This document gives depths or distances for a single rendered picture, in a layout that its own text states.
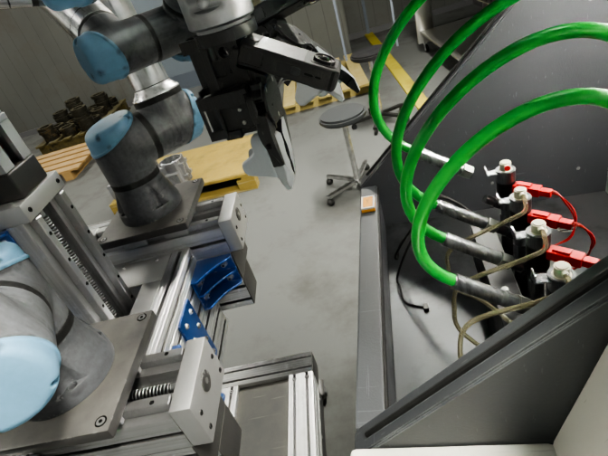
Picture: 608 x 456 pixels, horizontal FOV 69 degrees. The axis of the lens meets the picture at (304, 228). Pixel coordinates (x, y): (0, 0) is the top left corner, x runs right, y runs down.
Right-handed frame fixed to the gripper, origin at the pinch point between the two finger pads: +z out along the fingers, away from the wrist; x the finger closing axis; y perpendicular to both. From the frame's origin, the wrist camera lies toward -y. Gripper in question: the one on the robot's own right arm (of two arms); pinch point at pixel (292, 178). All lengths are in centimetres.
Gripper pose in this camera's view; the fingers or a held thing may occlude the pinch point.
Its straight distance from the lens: 59.2
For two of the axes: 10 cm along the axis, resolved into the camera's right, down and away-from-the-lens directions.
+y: -9.6, 1.5, 2.5
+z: 2.7, 8.0, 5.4
